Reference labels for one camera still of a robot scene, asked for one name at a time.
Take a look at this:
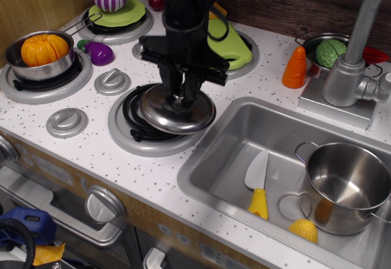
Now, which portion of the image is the red toy chili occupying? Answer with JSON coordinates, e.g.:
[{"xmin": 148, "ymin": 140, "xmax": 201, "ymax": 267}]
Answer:
[{"xmin": 362, "ymin": 46, "xmax": 390, "ymax": 65}]

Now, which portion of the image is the silver oven door handle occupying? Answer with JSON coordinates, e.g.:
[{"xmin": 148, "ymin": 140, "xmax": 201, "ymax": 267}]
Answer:
[{"xmin": 1, "ymin": 166, "xmax": 123, "ymax": 249}]

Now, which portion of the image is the black front stove coil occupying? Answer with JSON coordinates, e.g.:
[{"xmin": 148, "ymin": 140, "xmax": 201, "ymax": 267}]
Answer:
[{"xmin": 122, "ymin": 83, "xmax": 194, "ymax": 142}]

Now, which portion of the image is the silver sink basin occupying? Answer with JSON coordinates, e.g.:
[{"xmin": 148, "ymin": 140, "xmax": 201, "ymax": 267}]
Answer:
[{"xmin": 178, "ymin": 97, "xmax": 390, "ymax": 268}]

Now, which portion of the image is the blue tool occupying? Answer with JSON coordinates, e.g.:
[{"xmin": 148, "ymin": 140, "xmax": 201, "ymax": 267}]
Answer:
[{"xmin": 1, "ymin": 206, "xmax": 57, "ymax": 245}]

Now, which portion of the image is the orange toy carrot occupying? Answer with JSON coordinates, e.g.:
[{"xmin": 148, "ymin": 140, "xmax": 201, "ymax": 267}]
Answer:
[{"xmin": 282, "ymin": 46, "xmax": 307, "ymax": 89}]

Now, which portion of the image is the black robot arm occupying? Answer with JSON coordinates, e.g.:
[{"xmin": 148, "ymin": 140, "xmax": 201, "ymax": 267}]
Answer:
[{"xmin": 139, "ymin": 0, "xmax": 229, "ymax": 103}]

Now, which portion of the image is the yellow handled toy knife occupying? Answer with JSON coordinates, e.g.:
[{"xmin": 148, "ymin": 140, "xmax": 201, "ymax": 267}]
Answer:
[{"xmin": 244, "ymin": 150, "xmax": 269, "ymax": 220}]

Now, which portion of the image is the stainless steel pot lid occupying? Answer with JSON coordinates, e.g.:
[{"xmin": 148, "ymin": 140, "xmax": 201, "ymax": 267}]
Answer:
[{"xmin": 139, "ymin": 84, "xmax": 216, "ymax": 135}]

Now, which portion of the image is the large steel pot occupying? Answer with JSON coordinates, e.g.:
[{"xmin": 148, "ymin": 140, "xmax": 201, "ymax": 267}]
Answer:
[{"xmin": 294, "ymin": 142, "xmax": 390, "ymax": 235}]

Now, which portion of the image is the yellow toy corn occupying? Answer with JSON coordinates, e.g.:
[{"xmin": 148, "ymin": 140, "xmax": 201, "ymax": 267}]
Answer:
[{"xmin": 288, "ymin": 219, "xmax": 318, "ymax": 244}]

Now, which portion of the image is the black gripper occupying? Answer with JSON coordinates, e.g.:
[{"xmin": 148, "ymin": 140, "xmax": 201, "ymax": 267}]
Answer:
[{"xmin": 139, "ymin": 26, "xmax": 229, "ymax": 103}]

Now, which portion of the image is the silver stove knob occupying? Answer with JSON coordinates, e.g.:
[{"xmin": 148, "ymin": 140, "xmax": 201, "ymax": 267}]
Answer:
[
  {"xmin": 94, "ymin": 68, "xmax": 131, "ymax": 96},
  {"xmin": 46, "ymin": 108, "xmax": 89, "ymax": 139},
  {"xmin": 132, "ymin": 42, "xmax": 144, "ymax": 61}
]

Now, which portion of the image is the small steel saucepan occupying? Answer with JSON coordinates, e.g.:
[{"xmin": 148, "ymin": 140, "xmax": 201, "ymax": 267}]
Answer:
[{"xmin": 5, "ymin": 12, "xmax": 103, "ymax": 82}]

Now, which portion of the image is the silver oven dial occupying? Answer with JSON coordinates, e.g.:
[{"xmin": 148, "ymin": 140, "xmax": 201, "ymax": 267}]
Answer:
[{"xmin": 84, "ymin": 185, "xmax": 126, "ymax": 224}]

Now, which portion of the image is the black braided cable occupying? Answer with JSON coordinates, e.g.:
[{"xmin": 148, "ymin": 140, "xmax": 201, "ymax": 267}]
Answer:
[{"xmin": 0, "ymin": 218, "xmax": 37, "ymax": 268}]

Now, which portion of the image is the yellow cloth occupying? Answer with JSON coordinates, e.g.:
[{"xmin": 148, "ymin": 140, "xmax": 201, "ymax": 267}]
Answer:
[{"xmin": 33, "ymin": 243, "xmax": 65, "ymax": 266}]

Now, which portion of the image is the green toy cabbage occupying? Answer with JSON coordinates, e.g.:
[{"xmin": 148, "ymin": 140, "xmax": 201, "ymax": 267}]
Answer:
[{"xmin": 315, "ymin": 39, "xmax": 347, "ymax": 69}]

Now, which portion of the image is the small steel pot right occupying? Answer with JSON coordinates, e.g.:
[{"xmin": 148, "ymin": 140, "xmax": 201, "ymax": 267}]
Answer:
[{"xmin": 295, "ymin": 31, "xmax": 350, "ymax": 79}]

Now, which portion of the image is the purple toy eggplant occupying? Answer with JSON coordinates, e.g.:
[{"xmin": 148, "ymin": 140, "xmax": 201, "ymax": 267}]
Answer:
[{"xmin": 77, "ymin": 39, "xmax": 115, "ymax": 66}]

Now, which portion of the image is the green toy plate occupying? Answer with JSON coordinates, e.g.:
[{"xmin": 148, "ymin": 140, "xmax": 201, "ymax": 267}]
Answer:
[{"xmin": 87, "ymin": 0, "xmax": 146, "ymax": 28}]

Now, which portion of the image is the silver stove knob upper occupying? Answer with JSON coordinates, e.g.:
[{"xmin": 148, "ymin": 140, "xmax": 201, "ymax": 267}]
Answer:
[{"xmin": 132, "ymin": 42, "xmax": 144, "ymax": 61}]

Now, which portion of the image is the silver toy faucet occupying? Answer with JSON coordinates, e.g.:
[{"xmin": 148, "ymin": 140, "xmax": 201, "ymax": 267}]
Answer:
[{"xmin": 298, "ymin": 0, "xmax": 390, "ymax": 129}]

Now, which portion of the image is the silver stove knob front left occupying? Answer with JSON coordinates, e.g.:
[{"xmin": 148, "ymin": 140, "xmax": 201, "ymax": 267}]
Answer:
[{"xmin": 46, "ymin": 108, "xmax": 89, "ymax": 139}]

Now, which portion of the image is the silver stove knob middle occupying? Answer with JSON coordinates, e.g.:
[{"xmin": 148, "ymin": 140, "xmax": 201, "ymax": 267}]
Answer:
[{"xmin": 94, "ymin": 68, "xmax": 131, "ymax": 96}]

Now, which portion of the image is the green toy cutting board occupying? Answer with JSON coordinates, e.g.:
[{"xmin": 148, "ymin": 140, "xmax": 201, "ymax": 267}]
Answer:
[{"xmin": 207, "ymin": 19, "xmax": 252, "ymax": 70}]

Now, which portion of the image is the orange toy pumpkin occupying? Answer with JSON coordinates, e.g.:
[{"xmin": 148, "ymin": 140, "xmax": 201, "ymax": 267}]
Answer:
[{"xmin": 21, "ymin": 34, "xmax": 70, "ymax": 67}]

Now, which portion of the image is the yellow toy banana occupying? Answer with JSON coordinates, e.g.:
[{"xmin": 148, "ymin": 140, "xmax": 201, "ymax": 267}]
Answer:
[{"xmin": 213, "ymin": 2, "xmax": 227, "ymax": 17}]

